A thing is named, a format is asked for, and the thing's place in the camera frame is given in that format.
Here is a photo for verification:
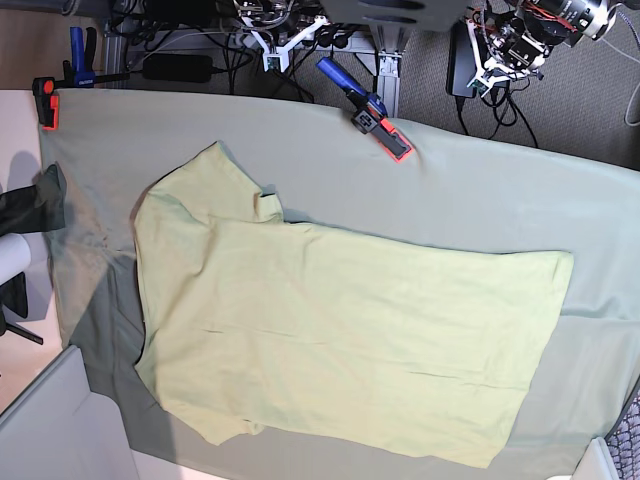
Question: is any light green T-shirt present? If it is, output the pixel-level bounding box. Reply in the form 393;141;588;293
134;144;574;468

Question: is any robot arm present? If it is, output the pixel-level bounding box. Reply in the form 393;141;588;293
464;0;622;97

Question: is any sage green table cloth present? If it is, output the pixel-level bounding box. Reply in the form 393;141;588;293
40;89;639;479

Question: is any blue orange clamp centre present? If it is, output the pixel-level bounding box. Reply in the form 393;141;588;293
316;57;414;163

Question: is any blue orange clamp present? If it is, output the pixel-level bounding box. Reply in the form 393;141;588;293
32;27;130;131
316;57;414;163

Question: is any black power adapter right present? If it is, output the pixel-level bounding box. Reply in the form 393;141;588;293
446;21;476;98

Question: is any black power brick left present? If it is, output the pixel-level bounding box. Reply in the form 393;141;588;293
142;54;213;83

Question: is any dark green cloth at left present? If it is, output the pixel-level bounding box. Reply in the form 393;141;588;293
0;165;65;236

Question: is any white cylinder at left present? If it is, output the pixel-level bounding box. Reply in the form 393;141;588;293
0;233;32;285

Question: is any blue orange clamp left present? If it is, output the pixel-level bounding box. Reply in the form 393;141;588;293
32;27;130;131

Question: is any grey box bottom left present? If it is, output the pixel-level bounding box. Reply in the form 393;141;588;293
1;346;139;479

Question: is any aluminium frame post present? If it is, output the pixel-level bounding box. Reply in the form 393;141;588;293
370;25;409;117

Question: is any robot arm with orange cables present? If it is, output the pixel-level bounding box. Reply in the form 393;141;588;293
233;0;331;73

